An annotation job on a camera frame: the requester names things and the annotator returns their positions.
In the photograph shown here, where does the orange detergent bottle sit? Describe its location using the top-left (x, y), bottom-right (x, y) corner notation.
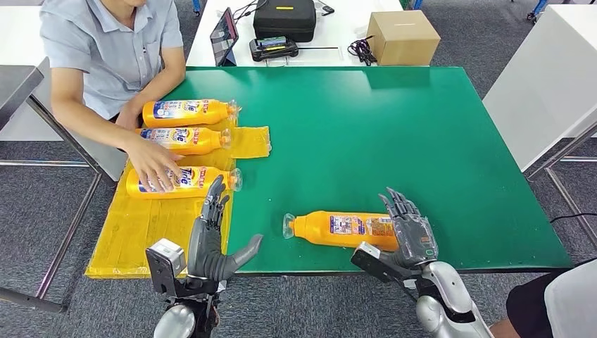
top-left (142, 99), bottom-right (242, 129)
top-left (282, 211), bottom-right (401, 253)
top-left (136, 127), bottom-right (233, 156)
top-left (125, 165), bottom-right (244, 201)

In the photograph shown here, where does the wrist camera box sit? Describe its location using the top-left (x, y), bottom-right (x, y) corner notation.
top-left (351, 242), bottom-right (407, 284)
top-left (145, 239), bottom-right (187, 297)

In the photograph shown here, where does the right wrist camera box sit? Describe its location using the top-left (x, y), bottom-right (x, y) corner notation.
top-left (351, 242), bottom-right (407, 284)

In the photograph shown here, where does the grey desk with metal frame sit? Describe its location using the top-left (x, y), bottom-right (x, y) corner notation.
top-left (0, 65), bottom-right (103, 314)

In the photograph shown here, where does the white table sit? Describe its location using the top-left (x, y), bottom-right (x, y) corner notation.
top-left (482, 4), bottom-right (597, 251)
top-left (0, 4), bottom-right (129, 183)
top-left (186, 0), bottom-right (405, 68)

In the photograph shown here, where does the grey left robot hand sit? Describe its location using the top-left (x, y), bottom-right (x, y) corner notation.
top-left (186, 175), bottom-right (265, 283)

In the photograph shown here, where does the brown cardboard box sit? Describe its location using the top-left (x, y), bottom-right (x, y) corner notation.
top-left (366, 10), bottom-right (441, 67)

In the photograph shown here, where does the black cable bundle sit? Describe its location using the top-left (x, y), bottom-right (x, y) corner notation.
top-left (346, 35), bottom-right (378, 67)

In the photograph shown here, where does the person's left hand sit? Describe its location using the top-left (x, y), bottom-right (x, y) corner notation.
top-left (125, 137), bottom-right (185, 193)

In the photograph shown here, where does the black floor cable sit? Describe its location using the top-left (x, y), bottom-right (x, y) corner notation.
top-left (550, 212), bottom-right (597, 225)

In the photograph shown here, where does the yellow taped cardboard sheet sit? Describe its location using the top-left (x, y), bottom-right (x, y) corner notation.
top-left (84, 118), bottom-right (272, 281)

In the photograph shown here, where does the blue wheeled base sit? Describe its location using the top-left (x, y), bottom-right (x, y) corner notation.
top-left (526, 0), bottom-right (551, 23)

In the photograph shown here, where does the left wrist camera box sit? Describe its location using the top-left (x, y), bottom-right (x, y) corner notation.
top-left (145, 239), bottom-right (187, 297)

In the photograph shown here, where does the black tablet on stand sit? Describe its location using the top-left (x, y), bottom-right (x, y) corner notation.
top-left (209, 6), bottom-right (239, 67)

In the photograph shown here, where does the thin black cable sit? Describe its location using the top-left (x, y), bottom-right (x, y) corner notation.
top-left (232, 0), bottom-right (269, 23)

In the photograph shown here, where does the black carrying case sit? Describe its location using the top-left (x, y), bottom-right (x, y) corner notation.
top-left (252, 0), bottom-right (317, 43)

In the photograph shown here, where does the person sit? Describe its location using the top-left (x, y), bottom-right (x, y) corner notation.
top-left (39, 0), bottom-right (187, 193)
top-left (489, 258), bottom-right (597, 338)

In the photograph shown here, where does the black handheld controller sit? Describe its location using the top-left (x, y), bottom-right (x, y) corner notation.
top-left (248, 35), bottom-right (300, 63)

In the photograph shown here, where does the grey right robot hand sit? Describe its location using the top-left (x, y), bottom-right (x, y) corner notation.
top-left (377, 187), bottom-right (439, 270)

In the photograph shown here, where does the person's right hand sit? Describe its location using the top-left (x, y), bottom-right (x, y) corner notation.
top-left (115, 106), bottom-right (141, 132)

